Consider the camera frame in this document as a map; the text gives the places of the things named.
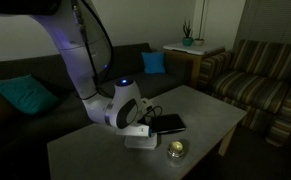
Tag teal cushion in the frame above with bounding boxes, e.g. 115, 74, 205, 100
0, 74, 59, 116

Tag black tablet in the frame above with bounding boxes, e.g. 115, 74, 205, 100
150, 113, 187, 135

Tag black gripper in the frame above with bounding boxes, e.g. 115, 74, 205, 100
137, 111, 158, 134

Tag blue cushion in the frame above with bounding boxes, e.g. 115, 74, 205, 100
140, 51, 167, 75

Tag glass candle jar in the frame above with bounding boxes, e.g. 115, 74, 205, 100
166, 139, 187, 160

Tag striped armchair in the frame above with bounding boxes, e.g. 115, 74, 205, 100
198, 39, 291, 148

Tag dark grey sofa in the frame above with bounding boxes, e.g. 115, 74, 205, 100
0, 42, 193, 180

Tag teal pot with plant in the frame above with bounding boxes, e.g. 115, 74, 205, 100
181, 19, 195, 47

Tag white pot with tall stems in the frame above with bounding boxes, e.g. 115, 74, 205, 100
193, 0, 209, 47

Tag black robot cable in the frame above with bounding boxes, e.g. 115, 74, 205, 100
71, 0, 115, 100

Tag grey window blinds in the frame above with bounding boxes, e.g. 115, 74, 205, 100
233, 0, 291, 46

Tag wooden side table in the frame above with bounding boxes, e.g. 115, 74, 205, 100
163, 48, 227, 90

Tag white container lid with button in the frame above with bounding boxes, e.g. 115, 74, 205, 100
124, 132, 159, 151

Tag white board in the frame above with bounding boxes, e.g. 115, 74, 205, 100
162, 41, 226, 56

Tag light wooden table leg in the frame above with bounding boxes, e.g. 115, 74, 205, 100
217, 124, 238, 157

